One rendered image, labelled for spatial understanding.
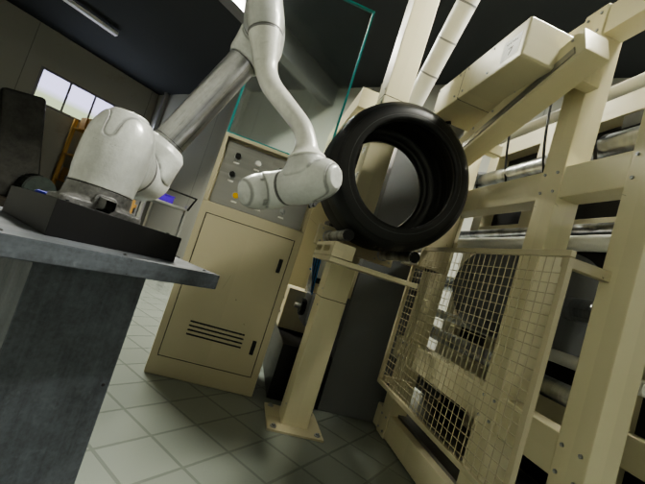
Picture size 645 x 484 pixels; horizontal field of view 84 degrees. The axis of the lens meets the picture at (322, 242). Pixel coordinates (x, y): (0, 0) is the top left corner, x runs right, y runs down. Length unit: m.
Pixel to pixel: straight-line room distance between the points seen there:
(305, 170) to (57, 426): 0.85
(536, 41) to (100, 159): 1.39
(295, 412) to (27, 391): 1.13
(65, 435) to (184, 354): 0.94
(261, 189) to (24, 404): 0.71
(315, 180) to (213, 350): 1.30
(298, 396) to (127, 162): 1.26
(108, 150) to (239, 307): 1.14
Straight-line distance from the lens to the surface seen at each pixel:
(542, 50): 1.58
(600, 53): 1.55
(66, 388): 1.09
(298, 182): 0.92
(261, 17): 1.22
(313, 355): 1.78
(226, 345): 1.98
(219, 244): 1.91
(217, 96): 1.29
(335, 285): 1.73
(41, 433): 1.13
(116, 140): 1.04
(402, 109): 1.49
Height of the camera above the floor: 0.76
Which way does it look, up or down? 4 degrees up
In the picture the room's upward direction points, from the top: 18 degrees clockwise
